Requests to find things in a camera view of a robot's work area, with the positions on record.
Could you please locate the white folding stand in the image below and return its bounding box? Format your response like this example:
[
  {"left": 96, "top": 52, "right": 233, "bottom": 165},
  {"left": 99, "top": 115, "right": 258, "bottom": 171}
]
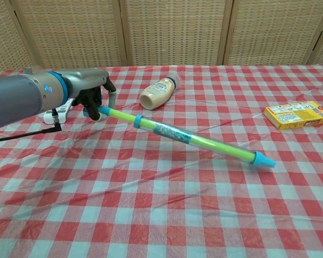
[{"left": 43, "top": 98, "right": 74, "bottom": 125}]

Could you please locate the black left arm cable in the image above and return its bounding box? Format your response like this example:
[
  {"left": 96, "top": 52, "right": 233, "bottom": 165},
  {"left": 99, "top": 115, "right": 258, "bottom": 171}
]
[{"left": 0, "top": 107, "right": 63, "bottom": 144}]

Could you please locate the green and blue water pump toy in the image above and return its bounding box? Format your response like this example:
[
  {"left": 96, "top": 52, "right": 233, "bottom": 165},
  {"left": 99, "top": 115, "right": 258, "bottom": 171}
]
[{"left": 98, "top": 106, "right": 257, "bottom": 163}]

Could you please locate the red white checked tablecloth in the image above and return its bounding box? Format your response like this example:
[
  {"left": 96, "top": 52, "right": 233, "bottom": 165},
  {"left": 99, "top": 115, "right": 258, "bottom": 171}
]
[{"left": 0, "top": 63, "right": 323, "bottom": 258}]

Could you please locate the beige squeeze sauce bottle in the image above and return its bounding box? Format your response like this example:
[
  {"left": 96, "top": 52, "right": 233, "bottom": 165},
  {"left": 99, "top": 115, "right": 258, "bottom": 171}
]
[{"left": 139, "top": 71, "right": 183, "bottom": 110}]

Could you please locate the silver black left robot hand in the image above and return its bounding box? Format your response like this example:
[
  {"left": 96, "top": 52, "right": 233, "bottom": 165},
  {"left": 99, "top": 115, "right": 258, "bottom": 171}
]
[{"left": 65, "top": 68, "right": 118, "bottom": 122}]

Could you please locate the yellow printed cardboard box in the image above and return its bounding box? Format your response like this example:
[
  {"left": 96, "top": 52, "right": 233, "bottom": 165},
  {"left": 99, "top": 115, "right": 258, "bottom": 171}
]
[{"left": 263, "top": 101, "right": 323, "bottom": 132}]

